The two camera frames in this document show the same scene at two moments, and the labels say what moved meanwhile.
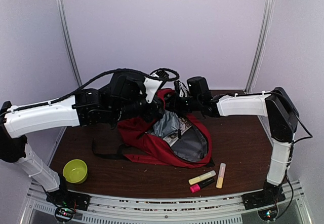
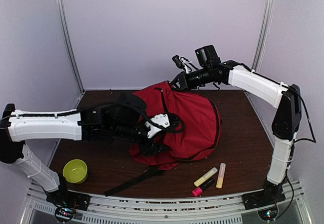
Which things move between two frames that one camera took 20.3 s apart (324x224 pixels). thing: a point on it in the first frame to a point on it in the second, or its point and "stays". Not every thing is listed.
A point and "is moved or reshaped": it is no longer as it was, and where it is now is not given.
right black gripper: [173, 104] to [184, 85]
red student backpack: [193, 149] is moved or reshaped
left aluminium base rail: [57, 142] stays
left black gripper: [149, 117] to [151, 148]
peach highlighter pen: [220, 176] stays
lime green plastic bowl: [75, 171] stays
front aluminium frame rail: [225, 210] stays
